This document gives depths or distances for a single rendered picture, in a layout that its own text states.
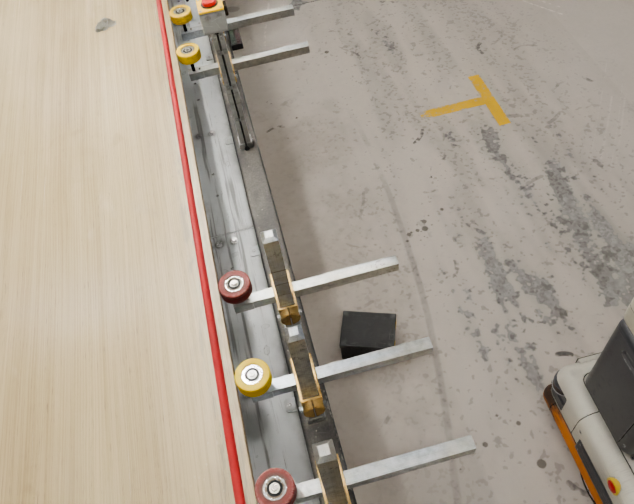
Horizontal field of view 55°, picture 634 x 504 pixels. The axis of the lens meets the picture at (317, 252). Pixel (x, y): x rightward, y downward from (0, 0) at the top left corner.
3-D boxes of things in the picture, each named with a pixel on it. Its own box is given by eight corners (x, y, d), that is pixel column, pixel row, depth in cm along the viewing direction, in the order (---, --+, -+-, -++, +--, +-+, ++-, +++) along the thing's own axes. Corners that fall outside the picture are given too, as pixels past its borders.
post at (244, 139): (251, 138, 210) (222, 20, 174) (253, 147, 207) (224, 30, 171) (238, 141, 209) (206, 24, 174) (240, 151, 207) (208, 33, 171)
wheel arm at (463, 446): (468, 440, 131) (470, 432, 128) (474, 455, 129) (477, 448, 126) (271, 496, 128) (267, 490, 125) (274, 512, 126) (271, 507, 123)
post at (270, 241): (301, 333, 171) (274, 225, 133) (304, 344, 169) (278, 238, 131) (289, 337, 171) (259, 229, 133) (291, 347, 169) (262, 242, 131)
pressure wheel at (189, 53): (193, 66, 221) (184, 39, 212) (211, 71, 218) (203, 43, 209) (180, 80, 217) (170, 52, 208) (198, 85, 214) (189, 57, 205)
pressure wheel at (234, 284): (245, 325, 155) (235, 301, 145) (221, 311, 158) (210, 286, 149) (264, 302, 158) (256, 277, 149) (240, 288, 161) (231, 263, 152)
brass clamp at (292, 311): (292, 279, 163) (290, 268, 159) (304, 321, 155) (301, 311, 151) (270, 285, 162) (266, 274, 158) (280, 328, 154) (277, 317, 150)
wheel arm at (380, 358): (427, 343, 147) (428, 334, 144) (432, 355, 145) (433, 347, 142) (251, 391, 144) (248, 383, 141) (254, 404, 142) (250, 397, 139)
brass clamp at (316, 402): (315, 361, 148) (312, 351, 144) (329, 413, 140) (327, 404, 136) (290, 368, 147) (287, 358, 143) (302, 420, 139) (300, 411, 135)
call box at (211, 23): (226, 19, 175) (220, -6, 169) (229, 32, 171) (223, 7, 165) (202, 24, 175) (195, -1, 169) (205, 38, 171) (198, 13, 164)
